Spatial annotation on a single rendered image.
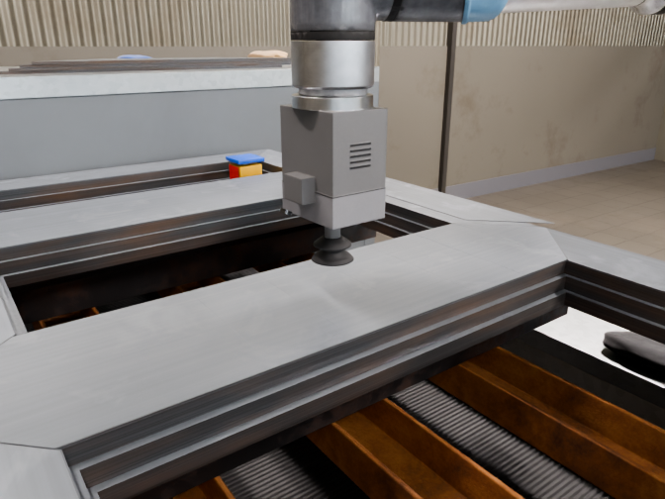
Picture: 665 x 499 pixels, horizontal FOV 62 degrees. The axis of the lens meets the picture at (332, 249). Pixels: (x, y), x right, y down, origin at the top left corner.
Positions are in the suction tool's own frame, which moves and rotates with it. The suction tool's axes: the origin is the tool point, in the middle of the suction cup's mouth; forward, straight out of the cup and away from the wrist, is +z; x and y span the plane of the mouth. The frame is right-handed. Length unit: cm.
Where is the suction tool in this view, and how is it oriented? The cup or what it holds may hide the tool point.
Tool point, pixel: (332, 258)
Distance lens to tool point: 56.5
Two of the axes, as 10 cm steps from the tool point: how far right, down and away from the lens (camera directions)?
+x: 8.0, -2.1, 5.6
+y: 6.0, 2.8, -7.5
